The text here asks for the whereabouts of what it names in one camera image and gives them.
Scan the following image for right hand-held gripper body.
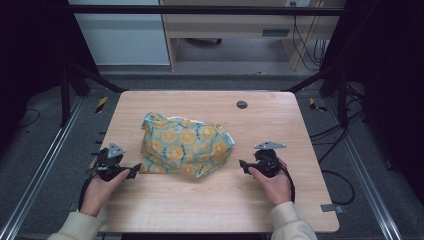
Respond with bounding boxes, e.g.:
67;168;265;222
245;140;287;179

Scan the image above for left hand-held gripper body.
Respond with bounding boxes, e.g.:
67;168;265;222
85;142;134;183

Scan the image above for teal cloth with orange circles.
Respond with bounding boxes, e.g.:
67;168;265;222
139;111;236;179

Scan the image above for person's right hand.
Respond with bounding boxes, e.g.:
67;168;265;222
247;158;293;208

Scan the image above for person's left hand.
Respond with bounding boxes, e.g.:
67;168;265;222
79;157;131;218

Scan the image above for yellow black striped tape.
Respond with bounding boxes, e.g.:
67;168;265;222
308;97;328;113
95;96;109;114

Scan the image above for white cabinet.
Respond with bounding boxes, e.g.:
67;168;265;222
67;0;171;67

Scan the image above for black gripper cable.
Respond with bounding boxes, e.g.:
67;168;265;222
279;162;297;204
77;173;95;212

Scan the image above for black floor cables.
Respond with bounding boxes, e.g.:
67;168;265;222
309;89;368;206

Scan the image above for aluminium rail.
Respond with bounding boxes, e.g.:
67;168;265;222
0;96;85;240
324;98;403;240

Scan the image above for grey metal bracket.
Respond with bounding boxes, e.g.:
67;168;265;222
320;203;345;215

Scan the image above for hanging black cables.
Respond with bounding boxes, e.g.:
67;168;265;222
290;1;329;71

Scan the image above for black metal frame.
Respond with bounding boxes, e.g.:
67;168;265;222
59;3;351;128

